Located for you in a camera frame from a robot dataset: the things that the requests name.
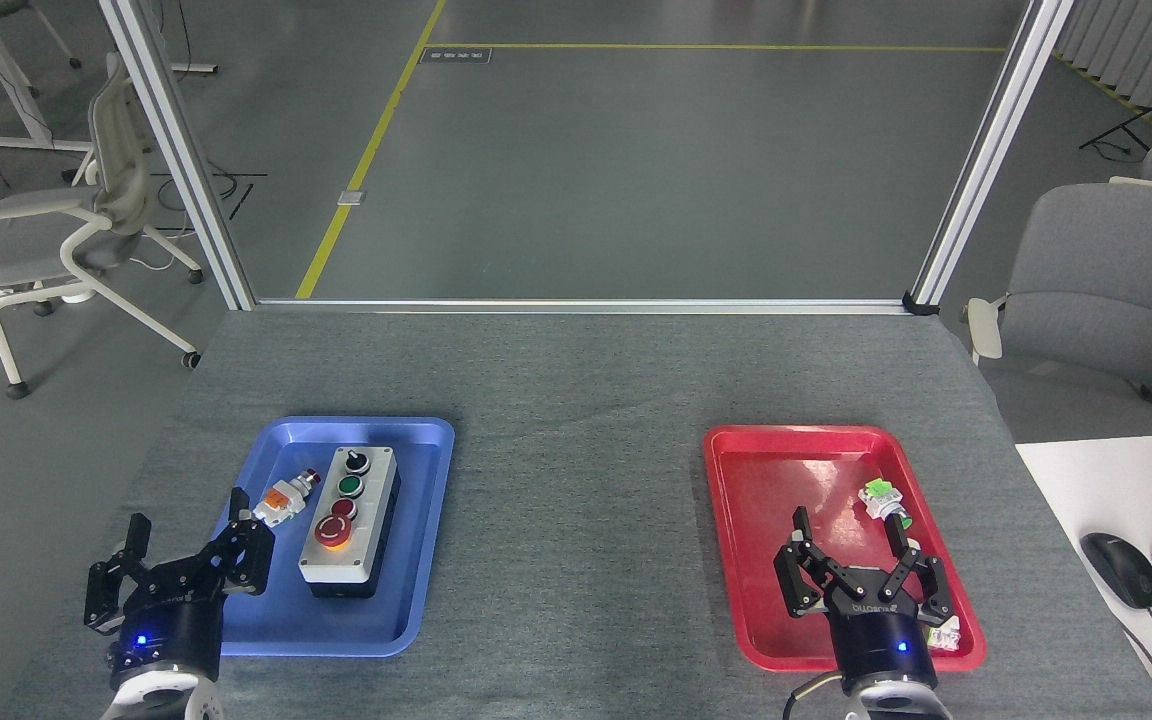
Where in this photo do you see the white silver push button switch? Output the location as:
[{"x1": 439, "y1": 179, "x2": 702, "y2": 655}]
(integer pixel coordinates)
[{"x1": 921, "y1": 613, "x2": 963, "y2": 653}]

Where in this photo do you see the blue plastic tray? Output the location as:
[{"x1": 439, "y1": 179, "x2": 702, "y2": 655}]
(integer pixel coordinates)
[{"x1": 173, "y1": 416, "x2": 456, "y2": 659}]

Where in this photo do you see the grey control box with buttons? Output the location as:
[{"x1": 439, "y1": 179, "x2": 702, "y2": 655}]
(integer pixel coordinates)
[{"x1": 298, "y1": 446, "x2": 401, "y2": 601}]

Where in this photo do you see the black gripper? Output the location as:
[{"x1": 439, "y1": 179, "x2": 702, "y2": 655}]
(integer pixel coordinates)
[
  {"x1": 774, "y1": 506, "x2": 955, "y2": 687},
  {"x1": 84, "y1": 487, "x2": 275, "y2": 684}
]

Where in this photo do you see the black computer mouse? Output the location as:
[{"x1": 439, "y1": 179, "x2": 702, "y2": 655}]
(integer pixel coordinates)
[{"x1": 1080, "y1": 532, "x2": 1152, "y2": 610}]

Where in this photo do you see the silver aluminium rail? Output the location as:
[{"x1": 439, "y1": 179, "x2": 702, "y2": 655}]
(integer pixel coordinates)
[{"x1": 254, "y1": 298, "x2": 912, "y2": 317}]

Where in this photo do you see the black tripod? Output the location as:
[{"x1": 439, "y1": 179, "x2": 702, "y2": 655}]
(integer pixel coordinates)
[{"x1": 1079, "y1": 55, "x2": 1152, "y2": 156}]

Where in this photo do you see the silver aluminium post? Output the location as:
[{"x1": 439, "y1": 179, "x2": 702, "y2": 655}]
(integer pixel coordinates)
[
  {"x1": 902, "y1": 0, "x2": 1075, "y2": 317},
  {"x1": 99, "y1": 0, "x2": 257, "y2": 311}
]

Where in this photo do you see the white desk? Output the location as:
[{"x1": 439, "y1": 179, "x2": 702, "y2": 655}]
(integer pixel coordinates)
[{"x1": 1014, "y1": 431, "x2": 1152, "y2": 720}]

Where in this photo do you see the red plastic tray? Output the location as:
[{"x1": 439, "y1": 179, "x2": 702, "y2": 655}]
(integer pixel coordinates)
[{"x1": 703, "y1": 424, "x2": 988, "y2": 673}]

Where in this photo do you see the black floor cable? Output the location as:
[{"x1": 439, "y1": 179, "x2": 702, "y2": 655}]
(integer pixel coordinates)
[{"x1": 149, "y1": 168, "x2": 269, "y2": 223}]

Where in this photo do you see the grey felt table cover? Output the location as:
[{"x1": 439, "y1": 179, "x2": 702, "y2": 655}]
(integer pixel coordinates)
[{"x1": 0, "y1": 308, "x2": 1152, "y2": 720}]

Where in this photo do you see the red push button switch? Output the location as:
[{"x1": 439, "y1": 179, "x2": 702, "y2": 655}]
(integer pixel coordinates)
[{"x1": 252, "y1": 468, "x2": 323, "y2": 528}]

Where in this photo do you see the white desk frame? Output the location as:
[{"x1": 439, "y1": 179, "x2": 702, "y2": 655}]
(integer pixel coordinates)
[{"x1": 0, "y1": 0, "x2": 97, "y2": 216}]

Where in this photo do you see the grey pleated curtain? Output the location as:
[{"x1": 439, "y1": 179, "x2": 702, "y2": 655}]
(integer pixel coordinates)
[{"x1": 1051, "y1": 0, "x2": 1152, "y2": 131}]

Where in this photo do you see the white grey office chair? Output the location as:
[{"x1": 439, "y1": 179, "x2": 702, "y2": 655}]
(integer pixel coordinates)
[{"x1": 0, "y1": 52, "x2": 205, "y2": 400}]

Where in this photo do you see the green push button switch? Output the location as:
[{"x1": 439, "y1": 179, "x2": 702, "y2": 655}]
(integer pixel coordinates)
[{"x1": 857, "y1": 478, "x2": 913, "y2": 531}]

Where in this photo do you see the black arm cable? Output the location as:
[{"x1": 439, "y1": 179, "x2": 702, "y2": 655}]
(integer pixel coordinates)
[{"x1": 783, "y1": 672, "x2": 843, "y2": 720}]

